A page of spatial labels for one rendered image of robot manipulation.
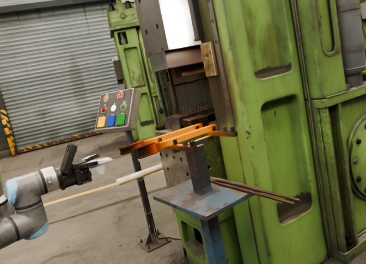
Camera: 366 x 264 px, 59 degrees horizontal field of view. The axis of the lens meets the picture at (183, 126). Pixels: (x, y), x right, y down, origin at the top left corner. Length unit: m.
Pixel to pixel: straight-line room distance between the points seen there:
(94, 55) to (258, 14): 8.22
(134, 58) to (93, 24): 3.40
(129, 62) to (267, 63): 5.11
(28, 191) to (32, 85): 8.53
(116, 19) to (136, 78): 1.18
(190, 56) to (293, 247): 1.20
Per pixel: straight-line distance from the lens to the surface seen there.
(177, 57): 1.86
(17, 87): 9.76
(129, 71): 6.69
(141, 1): 2.01
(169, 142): 1.31
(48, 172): 1.27
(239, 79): 1.58
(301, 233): 2.00
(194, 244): 2.21
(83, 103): 9.67
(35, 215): 1.28
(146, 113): 6.72
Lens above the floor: 1.23
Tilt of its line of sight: 9 degrees down
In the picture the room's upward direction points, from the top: 12 degrees counter-clockwise
